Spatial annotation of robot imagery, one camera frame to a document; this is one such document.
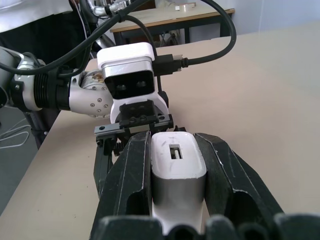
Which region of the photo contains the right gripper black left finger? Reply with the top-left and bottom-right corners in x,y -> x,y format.
96,130 -> 153,221

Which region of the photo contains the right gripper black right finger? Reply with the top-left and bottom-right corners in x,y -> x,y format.
193,132 -> 285,226

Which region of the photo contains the white charger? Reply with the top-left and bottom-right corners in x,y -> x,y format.
150,131 -> 211,236

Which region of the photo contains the black metal table leg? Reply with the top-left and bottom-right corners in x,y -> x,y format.
23,109 -> 60,151

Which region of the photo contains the silver metal robot part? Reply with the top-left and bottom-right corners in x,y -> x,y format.
84,0 -> 127,17

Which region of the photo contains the person in white shirt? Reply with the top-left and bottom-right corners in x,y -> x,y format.
0,0 -> 87,73

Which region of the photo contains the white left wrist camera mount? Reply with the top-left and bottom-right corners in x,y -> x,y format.
96,42 -> 170,124

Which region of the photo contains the white floor cable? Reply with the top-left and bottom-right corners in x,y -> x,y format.
0,117 -> 30,150

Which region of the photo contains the wooden table with dark frame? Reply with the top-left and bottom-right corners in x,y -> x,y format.
109,8 -> 236,48

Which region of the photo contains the left robot arm with camera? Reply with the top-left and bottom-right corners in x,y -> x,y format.
0,0 -> 238,101

